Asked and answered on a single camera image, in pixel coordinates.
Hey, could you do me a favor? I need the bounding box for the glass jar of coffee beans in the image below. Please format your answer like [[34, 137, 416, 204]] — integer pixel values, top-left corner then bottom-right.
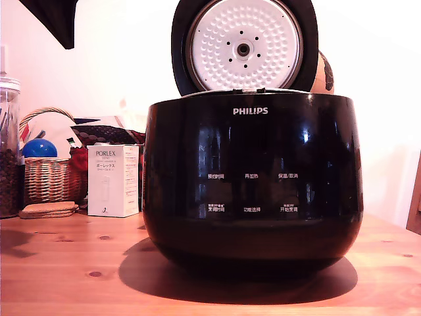
[[0, 76, 26, 219]]

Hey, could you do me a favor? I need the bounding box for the blue ball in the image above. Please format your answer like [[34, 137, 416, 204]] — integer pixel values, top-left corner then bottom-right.
[[22, 138, 59, 159]]

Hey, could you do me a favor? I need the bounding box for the red knitted item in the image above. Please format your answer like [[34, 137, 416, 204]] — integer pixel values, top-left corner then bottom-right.
[[69, 147, 89, 172]]

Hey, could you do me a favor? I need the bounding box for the black rice cooker lid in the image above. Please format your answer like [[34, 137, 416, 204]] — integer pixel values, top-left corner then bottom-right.
[[170, 0, 320, 97]]

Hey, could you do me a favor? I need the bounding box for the cork globe with black continents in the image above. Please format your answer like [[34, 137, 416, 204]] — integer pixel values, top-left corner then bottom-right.
[[310, 49, 335, 95]]

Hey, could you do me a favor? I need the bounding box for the white Porlex box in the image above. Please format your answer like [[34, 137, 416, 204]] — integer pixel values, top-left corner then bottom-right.
[[86, 144, 141, 218]]

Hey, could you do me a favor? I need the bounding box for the black Philips rice cooker body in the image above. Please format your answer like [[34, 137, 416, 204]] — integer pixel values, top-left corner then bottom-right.
[[141, 88, 364, 281]]

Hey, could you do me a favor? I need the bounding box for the dark patterned fabric pouch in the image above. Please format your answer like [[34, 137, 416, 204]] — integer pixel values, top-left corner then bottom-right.
[[70, 124, 147, 146]]

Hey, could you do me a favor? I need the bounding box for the woven wicker basket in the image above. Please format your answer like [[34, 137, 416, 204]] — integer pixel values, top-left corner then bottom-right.
[[18, 107, 88, 207]]

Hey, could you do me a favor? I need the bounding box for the round cork coaster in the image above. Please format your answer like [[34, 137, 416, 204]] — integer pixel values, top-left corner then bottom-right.
[[22, 202, 79, 212], [18, 208, 80, 220]]

